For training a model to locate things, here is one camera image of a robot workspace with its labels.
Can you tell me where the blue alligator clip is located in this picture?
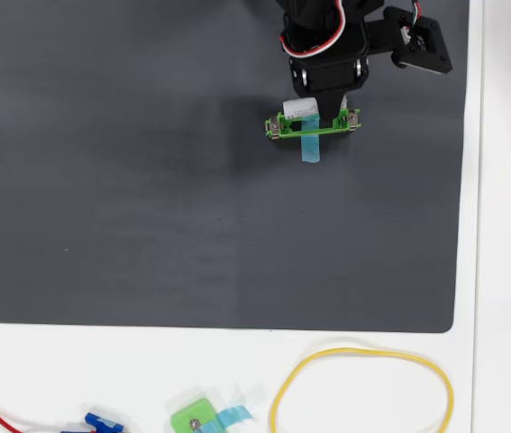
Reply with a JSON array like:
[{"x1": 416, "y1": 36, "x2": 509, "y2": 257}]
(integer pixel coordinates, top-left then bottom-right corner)
[{"x1": 59, "y1": 412, "x2": 126, "y2": 433}]

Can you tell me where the white AA battery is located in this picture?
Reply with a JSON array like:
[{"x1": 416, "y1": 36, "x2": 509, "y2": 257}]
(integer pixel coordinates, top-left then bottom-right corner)
[{"x1": 282, "y1": 96, "x2": 351, "y2": 121}]

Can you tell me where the yellow wire loop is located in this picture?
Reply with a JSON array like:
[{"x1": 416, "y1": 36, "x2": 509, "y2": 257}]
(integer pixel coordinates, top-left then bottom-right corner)
[{"x1": 270, "y1": 345, "x2": 455, "y2": 433}]

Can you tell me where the small green printed block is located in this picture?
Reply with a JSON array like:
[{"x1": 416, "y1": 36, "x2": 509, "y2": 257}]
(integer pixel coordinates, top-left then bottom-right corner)
[{"x1": 169, "y1": 397, "x2": 220, "y2": 433}]

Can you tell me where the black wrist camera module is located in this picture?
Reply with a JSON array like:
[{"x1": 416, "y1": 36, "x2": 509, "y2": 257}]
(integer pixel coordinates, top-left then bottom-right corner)
[{"x1": 362, "y1": 6, "x2": 453, "y2": 76}]

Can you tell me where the red white black servo cable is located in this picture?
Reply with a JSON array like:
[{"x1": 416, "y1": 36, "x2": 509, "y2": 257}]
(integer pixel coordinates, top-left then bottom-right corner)
[{"x1": 279, "y1": 0, "x2": 351, "y2": 58}]

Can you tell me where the dark gray textured mat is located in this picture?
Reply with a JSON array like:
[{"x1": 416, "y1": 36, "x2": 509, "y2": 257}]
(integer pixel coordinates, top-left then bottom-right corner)
[{"x1": 0, "y1": 0, "x2": 470, "y2": 334}]

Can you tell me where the short blue masking tape piece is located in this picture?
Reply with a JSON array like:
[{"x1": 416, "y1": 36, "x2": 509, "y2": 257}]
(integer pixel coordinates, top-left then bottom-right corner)
[{"x1": 200, "y1": 404, "x2": 256, "y2": 433}]

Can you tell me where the long blue masking tape strip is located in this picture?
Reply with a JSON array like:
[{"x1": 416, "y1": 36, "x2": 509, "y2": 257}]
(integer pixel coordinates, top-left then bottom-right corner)
[{"x1": 300, "y1": 115, "x2": 323, "y2": 163}]

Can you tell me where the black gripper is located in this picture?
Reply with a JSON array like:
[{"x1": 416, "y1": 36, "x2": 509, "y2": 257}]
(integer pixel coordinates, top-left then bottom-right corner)
[{"x1": 280, "y1": 20, "x2": 370, "y2": 129}]

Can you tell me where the green battery holder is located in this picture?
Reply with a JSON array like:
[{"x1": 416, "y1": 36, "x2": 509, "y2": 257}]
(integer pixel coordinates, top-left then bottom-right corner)
[{"x1": 263, "y1": 106, "x2": 362, "y2": 142}]

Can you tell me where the multicolour camera cable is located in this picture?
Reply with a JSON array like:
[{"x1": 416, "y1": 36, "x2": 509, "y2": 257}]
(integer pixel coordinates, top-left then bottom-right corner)
[{"x1": 398, "y1": 0, "x2": 423, "y2": 41}]

